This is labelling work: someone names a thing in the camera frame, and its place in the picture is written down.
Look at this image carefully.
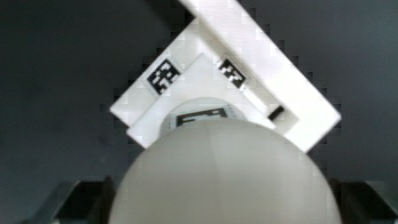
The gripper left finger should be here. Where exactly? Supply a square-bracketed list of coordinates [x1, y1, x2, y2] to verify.
[16, 176, 118, 224]

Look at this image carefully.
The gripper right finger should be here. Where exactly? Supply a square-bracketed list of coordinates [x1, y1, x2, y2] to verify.
[331, 179, 398, 224]

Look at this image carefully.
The white lamp bulb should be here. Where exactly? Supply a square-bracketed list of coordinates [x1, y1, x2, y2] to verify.
[110, 108, 343, 224]

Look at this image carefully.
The white lamp base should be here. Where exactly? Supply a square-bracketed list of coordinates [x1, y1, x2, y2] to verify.
[109, 18, 345, 154]

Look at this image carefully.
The white right fence rail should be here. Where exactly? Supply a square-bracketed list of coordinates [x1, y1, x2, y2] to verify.
[180, 0, 341, 133]

